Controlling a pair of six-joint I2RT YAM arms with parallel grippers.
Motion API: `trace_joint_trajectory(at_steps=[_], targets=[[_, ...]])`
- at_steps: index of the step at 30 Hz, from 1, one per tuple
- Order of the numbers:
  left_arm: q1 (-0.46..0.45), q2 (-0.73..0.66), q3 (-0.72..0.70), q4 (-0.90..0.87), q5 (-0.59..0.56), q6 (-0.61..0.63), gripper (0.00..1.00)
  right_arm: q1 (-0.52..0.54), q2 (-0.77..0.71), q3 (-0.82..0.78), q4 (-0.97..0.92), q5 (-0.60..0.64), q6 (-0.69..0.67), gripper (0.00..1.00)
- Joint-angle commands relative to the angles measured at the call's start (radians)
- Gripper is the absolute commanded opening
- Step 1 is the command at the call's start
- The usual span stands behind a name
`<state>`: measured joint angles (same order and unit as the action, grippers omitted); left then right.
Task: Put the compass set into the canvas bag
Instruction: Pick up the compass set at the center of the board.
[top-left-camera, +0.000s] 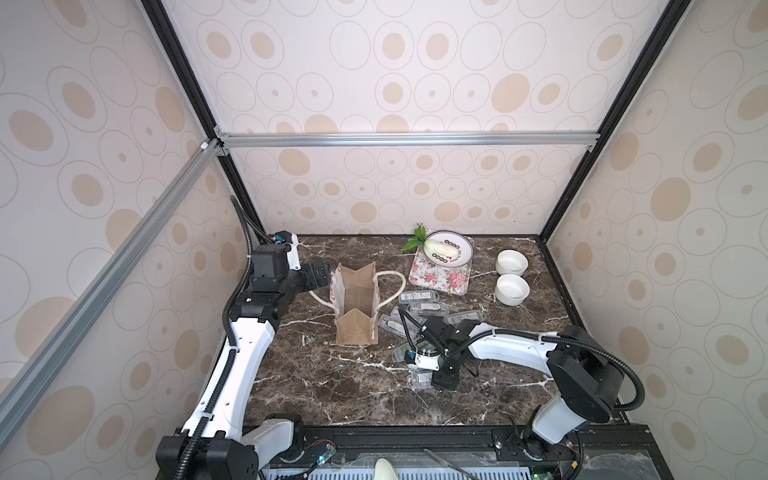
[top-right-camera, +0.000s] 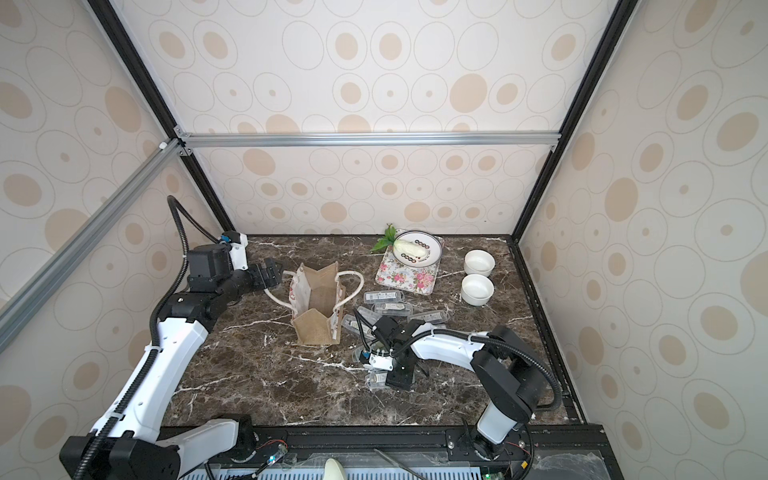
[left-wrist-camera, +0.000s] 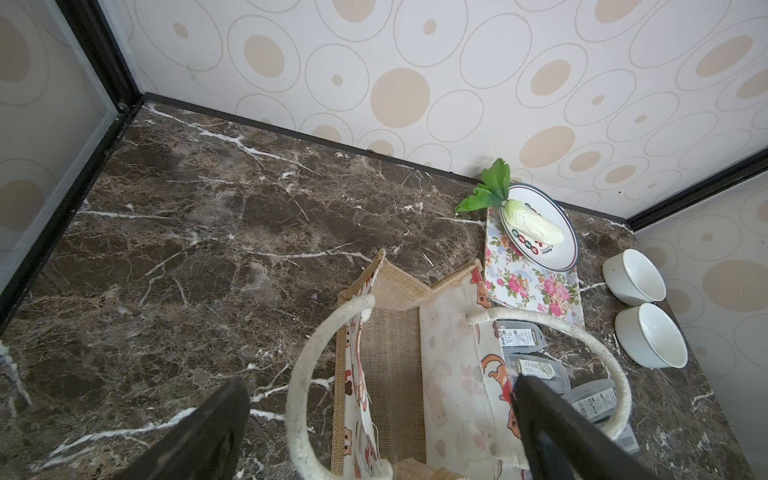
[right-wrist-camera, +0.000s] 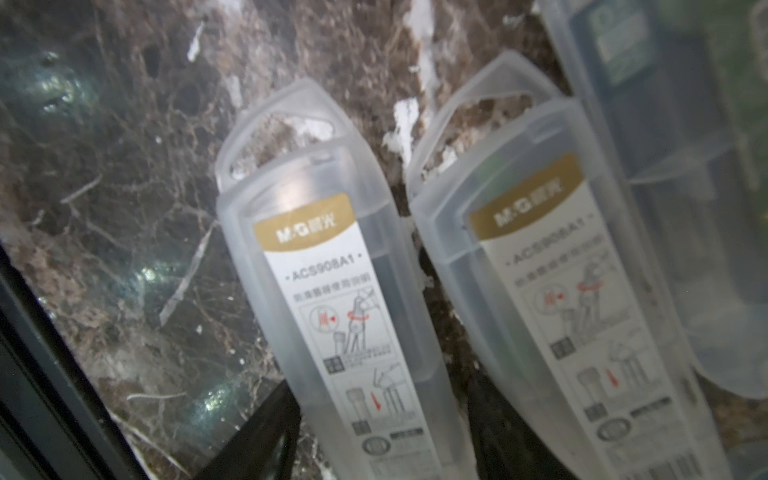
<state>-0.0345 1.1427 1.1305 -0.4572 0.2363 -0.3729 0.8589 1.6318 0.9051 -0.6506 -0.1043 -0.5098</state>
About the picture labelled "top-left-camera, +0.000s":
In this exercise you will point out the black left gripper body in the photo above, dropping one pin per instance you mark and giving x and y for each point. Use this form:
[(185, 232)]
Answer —
[(306, 277)]

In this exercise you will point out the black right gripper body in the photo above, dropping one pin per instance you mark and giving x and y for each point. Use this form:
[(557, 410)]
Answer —
[(435, 330)]

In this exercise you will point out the clear compass set case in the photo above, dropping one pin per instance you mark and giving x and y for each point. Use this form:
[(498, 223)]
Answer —
[(395, 326), (405, 354), (427, 309), (420, 380), (404, 316), (409, 297), (470, 315)]

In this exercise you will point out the patterned canvas tote bag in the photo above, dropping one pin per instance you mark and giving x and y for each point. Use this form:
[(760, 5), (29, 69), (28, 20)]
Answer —
[(355, 300)]

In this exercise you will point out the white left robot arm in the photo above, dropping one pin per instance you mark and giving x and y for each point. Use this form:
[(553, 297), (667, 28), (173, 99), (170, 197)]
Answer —
[(234, 360)]

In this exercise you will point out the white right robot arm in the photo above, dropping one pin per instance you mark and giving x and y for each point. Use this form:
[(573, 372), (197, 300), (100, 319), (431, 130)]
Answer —
[(587, 378)]

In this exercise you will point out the floral square plate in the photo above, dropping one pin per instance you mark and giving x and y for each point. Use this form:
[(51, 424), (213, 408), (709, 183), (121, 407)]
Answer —
[(446, 277)]

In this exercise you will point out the white bowl front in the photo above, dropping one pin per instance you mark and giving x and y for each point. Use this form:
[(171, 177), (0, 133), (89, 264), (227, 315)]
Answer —
[(511, 290)]

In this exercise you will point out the white bowl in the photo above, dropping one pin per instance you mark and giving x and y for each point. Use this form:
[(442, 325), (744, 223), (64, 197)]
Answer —
[(511, 290), (511, 262)]

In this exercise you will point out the white bowl rear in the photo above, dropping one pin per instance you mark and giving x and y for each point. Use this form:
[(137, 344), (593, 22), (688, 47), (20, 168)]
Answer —
[(511, 262)]

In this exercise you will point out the round patterned plate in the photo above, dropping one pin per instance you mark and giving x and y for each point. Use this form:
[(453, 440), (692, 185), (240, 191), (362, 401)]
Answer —
[(463, 243)]

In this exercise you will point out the white radish with leaves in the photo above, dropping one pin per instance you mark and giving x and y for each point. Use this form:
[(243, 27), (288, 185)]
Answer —
[(429, 247)]

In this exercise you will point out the silver aluminium crossbar rear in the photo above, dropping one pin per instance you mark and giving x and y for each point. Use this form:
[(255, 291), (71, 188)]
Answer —
[(421, 139)]

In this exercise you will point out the silver aluminium crossbar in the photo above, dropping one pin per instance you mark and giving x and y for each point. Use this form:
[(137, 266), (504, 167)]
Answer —
[(40, 371), (421, 139)]

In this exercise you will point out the silver aluminium crossbar left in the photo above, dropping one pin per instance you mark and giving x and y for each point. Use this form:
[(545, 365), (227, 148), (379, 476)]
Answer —
[(40, 371)]

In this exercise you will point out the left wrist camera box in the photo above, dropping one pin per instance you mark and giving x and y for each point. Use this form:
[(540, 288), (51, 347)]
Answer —
[(292, 242)]

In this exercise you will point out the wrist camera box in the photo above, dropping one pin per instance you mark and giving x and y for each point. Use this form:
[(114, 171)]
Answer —
[(429, 362), (292, 242)]

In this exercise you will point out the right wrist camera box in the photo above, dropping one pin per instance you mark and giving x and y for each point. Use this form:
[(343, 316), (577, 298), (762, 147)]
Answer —
[(429, 362)]

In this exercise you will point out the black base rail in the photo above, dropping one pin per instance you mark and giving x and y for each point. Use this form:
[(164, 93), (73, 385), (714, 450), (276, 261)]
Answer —
[(470, 452)]

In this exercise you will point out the black corner frame post left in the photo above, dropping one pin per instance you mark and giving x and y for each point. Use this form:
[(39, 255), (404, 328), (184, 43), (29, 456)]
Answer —
[(160, 23)]

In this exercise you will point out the black corner frame post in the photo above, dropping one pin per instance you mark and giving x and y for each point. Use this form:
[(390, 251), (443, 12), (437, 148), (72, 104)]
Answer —
[(160, 23), (650, 53)]

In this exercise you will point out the black corner frame post right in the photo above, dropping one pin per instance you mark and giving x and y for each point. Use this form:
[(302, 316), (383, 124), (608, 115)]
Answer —
[(650, 53)]

